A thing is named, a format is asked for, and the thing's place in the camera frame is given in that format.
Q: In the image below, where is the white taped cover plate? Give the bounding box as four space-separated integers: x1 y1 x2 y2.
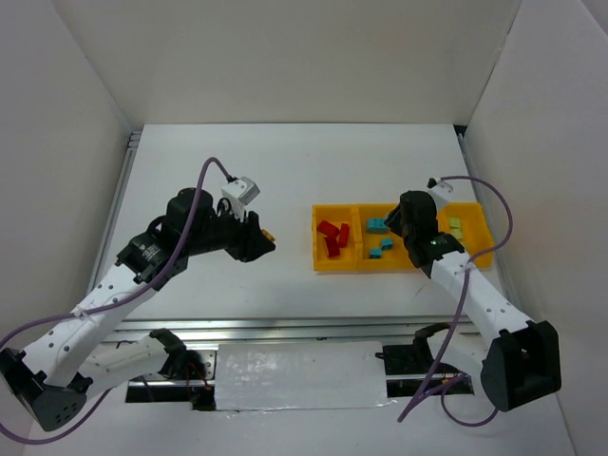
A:
215 341 390 411

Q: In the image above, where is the green yellow blue lego stack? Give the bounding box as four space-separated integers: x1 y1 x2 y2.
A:
261 229 276 242

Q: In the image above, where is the light green lego brick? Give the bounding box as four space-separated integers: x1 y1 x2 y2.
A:
450 228 465 241

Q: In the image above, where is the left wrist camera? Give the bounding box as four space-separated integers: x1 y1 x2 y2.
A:
221 177 260 221

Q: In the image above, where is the yellow red blue lego stack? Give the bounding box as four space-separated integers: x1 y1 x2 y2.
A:
324 237 340 259

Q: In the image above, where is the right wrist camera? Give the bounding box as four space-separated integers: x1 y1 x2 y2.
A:
427 178 454 212

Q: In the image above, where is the red rectangular lego brick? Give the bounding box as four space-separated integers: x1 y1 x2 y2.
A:
336 223 350 249

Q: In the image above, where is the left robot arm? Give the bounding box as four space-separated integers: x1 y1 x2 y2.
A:
1 178 276 431

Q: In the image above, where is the pale green lego brick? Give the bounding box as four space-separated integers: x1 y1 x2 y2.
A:
447 218 462 229

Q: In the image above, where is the teal small lego brick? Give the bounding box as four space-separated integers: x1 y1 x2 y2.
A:
380 237 394 251

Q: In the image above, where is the yellow four-compartment tray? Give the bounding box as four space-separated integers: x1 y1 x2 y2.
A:
312 202 494 274

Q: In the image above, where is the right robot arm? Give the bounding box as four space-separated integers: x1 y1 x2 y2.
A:
385 184 561 412

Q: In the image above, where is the aluminium frame rail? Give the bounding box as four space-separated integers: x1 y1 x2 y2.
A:
104 315 451 345

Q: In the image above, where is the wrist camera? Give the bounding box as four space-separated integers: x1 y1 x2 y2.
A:
221 177 260 221
427 178 454 212

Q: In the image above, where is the red flower lego piece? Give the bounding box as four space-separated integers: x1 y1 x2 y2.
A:
316 220 340 238

